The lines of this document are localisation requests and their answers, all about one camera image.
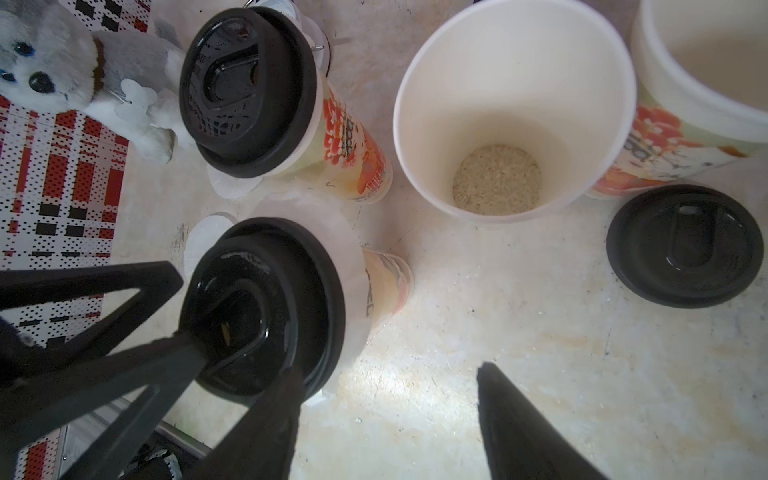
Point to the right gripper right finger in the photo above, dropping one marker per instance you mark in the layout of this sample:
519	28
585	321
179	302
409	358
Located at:
518	440

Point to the grey husky plush toy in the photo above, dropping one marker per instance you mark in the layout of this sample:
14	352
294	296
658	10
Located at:
128	80

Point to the paper cup red flowers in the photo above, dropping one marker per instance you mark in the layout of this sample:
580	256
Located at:
701	69

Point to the middle tall paper cup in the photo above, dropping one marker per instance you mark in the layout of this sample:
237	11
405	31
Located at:
553	78

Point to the translucent paper disc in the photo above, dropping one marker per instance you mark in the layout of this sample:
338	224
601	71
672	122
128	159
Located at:
326	223
202	237
229	187

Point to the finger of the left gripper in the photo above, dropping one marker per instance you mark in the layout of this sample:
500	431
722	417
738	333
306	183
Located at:
33	408
154	282

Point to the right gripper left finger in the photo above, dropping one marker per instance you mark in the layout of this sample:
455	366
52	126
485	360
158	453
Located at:
262	444

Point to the black cup lid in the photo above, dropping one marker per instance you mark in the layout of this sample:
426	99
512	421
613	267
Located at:
685	246
248	91
265	298

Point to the white twin-bell alarm clock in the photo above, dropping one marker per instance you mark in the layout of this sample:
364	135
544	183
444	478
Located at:
316	37

